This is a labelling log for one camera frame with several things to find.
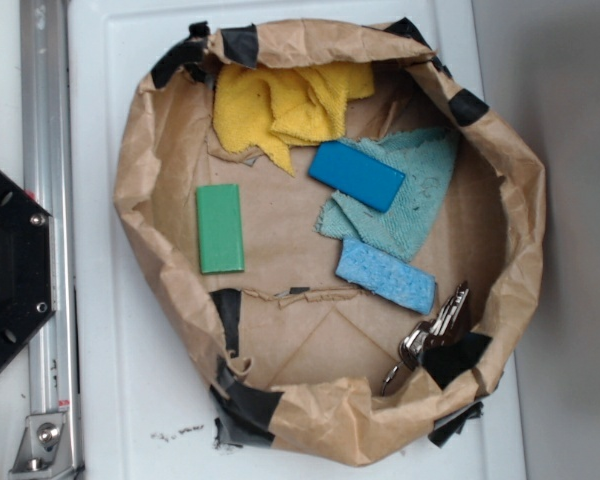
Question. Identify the blue rectangular block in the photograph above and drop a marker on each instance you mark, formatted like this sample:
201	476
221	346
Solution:
356	174

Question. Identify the green rectangular block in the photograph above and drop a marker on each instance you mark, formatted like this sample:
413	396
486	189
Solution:
220	229

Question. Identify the light blue sponge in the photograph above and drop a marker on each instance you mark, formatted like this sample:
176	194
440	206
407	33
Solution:
386	276

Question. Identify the brown paper bag bin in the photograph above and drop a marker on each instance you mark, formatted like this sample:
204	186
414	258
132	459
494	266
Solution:
294	356

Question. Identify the yellow cloth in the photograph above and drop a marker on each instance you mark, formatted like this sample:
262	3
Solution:
278	109

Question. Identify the teal cloth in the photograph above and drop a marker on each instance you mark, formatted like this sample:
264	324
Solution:
427	158

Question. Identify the silver keys bunch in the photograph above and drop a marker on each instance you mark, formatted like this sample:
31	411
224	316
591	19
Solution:
452	322

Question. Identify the white tray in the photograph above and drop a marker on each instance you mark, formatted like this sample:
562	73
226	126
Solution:
146	413

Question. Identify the aluminium extrusion rail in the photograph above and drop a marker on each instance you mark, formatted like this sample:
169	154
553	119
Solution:
53	351

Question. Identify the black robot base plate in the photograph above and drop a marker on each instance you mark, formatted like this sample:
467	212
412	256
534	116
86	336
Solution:
26	298

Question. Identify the metal corner bracket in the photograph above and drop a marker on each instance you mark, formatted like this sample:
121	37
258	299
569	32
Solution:
45	449

